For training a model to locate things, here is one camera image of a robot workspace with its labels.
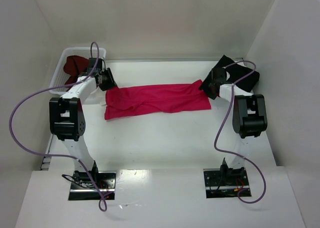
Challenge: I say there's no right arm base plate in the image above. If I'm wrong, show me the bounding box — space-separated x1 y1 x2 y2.
203 168 252 199

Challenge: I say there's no white plastic basket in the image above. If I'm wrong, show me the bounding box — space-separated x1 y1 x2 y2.
49 47 106 104

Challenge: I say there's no pink t shirt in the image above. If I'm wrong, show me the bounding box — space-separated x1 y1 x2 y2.
104 80 211 120

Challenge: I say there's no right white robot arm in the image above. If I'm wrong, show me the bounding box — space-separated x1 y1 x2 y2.
199 66 268 172

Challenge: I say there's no dark red t shirt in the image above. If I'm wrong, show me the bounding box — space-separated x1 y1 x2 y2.
63 55 89 85

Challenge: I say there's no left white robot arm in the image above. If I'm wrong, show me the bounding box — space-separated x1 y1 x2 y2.
49 58 117 183

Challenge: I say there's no black folded t shirt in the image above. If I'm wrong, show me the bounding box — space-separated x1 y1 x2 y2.
214 55 260 92

